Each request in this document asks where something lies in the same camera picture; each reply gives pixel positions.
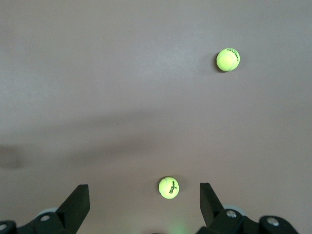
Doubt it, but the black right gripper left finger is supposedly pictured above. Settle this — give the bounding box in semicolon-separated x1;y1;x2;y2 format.
0;184;91;234

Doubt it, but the yellow-green tennis ball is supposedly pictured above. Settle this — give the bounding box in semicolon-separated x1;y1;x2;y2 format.
158;176;180;199
216;47;241;72

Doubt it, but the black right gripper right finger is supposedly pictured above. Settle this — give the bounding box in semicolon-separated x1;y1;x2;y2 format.
196;182;302;234

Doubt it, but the brown table cover sheet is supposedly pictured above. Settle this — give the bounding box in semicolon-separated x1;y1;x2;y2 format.
0;0;312;234

